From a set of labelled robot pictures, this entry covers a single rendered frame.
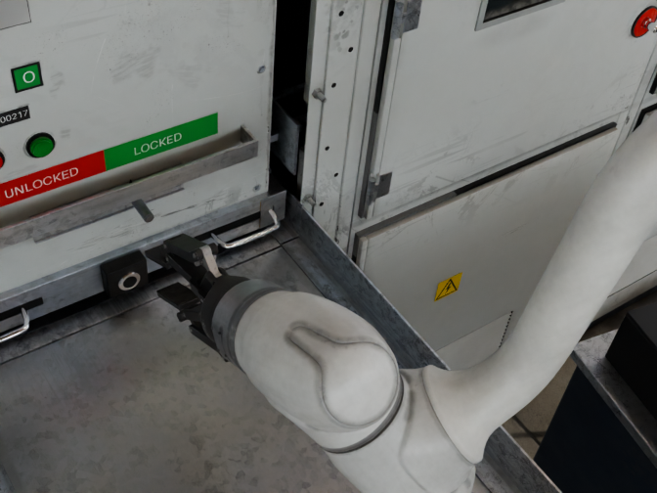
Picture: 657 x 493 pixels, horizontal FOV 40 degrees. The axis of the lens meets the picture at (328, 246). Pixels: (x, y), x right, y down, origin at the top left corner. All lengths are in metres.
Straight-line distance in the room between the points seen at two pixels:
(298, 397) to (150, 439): 0.46
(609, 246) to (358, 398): 0.24
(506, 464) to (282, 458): 0.28
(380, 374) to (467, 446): 0.15
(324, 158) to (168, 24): 0.34
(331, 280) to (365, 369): 0.61
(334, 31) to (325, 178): 0.25
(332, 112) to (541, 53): 0.39
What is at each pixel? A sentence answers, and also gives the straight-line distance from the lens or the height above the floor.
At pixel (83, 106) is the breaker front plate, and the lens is 1.10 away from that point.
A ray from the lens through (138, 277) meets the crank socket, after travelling 1.27.
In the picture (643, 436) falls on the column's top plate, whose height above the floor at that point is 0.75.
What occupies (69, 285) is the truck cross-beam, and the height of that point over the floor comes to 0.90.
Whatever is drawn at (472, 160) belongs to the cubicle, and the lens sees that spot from 1.53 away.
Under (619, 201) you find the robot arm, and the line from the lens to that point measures 0.75.
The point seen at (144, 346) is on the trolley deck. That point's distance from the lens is 1.26.
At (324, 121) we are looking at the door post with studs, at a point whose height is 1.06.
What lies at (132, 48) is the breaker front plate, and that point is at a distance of 1.09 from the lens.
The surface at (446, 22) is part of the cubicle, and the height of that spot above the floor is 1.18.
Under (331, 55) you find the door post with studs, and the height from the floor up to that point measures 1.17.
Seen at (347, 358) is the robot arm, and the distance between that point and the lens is 0.72.
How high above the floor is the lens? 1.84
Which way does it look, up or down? 46 degrees down
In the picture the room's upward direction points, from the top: 7 degrees clockwise
